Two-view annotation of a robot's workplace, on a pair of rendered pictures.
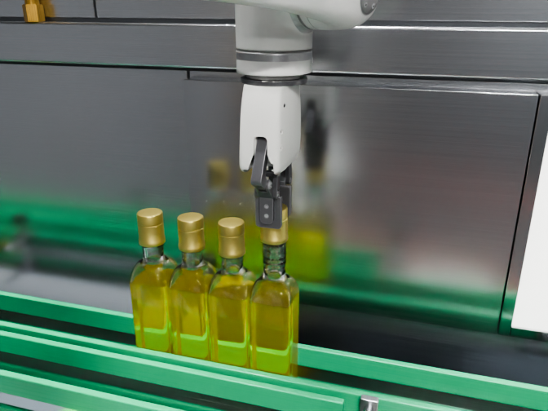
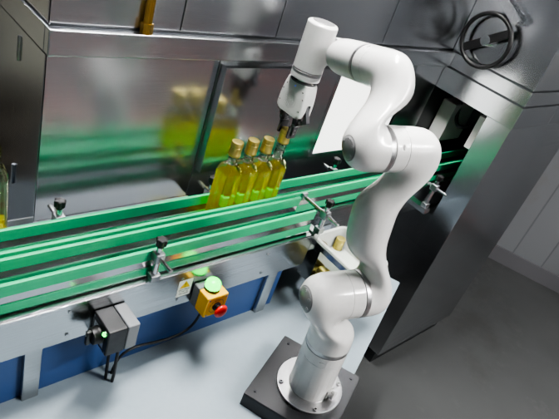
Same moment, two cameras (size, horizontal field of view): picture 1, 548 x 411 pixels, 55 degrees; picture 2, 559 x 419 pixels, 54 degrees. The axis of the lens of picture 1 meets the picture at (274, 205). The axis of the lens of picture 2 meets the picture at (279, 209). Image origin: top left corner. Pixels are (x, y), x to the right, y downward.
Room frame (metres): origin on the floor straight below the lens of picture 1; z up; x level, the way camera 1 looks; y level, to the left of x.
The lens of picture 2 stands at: (-0.01, 1.33, 1.99)
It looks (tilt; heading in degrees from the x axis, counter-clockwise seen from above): 31 degrees down; 292
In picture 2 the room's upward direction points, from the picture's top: 20 degrees clockwise
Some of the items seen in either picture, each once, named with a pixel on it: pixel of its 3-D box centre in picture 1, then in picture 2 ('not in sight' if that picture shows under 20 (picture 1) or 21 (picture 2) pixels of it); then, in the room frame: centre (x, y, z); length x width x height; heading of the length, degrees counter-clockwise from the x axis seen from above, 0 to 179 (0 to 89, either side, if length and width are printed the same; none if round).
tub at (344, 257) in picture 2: not in sight; (347, 258); (0.32, -0.18, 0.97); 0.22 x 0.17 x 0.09; 164
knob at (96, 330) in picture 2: not in sight; (91, 336); (0.60, 0.66, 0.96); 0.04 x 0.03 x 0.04; 164
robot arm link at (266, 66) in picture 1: (274, 63); (305, 73); (0.61, 0.00, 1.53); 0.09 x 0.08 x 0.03; 163
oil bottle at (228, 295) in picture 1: (235, 337); (253, 188); (0.62, 0.05, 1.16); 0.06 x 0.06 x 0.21; 73
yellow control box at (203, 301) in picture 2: not in sight; (209, 298); (0.51, 0.34, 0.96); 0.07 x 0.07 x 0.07; 74
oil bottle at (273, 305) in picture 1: (274, 344); (267, 185); (0.61, 0.00, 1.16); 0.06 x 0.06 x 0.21; 73
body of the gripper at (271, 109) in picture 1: (274, 118); (299, 94); (0.61, 0.00, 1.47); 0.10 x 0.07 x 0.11; 163
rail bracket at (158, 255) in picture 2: not in sight; (161, 266); (0.57, 0.49, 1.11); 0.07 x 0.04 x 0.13; 164
